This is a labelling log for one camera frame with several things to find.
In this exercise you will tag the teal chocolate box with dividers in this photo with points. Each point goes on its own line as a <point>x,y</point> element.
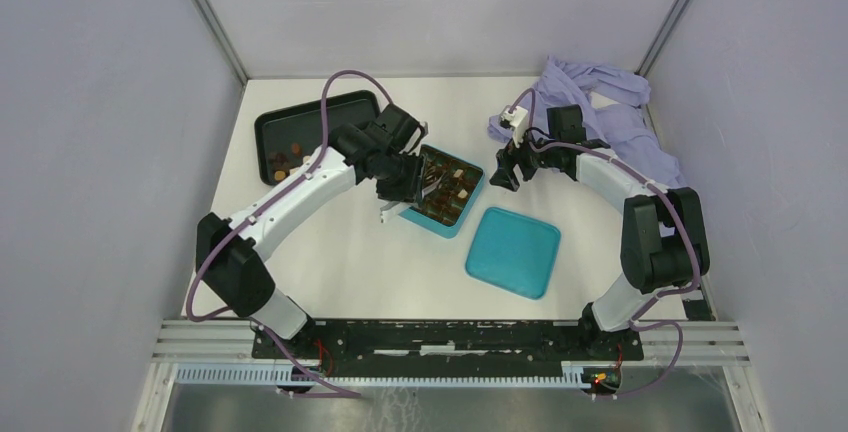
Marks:
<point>442,212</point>

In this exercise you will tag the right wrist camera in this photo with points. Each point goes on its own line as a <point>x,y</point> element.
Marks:
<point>517,120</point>

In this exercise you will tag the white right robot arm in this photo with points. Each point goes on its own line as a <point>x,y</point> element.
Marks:
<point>663,249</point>

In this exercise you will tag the teal box lid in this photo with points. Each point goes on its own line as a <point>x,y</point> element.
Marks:
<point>513,252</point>

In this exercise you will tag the black chocolate tray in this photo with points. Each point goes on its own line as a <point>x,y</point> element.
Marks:
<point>286,137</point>

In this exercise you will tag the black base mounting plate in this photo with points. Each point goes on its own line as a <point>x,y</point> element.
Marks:
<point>560,340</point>

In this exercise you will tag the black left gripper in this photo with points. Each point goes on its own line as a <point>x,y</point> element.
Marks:
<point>411,190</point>

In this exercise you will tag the lavender crumpled cloth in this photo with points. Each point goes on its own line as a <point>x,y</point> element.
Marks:
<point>611,100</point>

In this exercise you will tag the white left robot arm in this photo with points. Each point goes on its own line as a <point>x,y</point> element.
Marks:
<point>231,252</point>

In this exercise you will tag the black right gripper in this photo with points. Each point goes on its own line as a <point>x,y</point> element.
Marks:
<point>507,160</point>

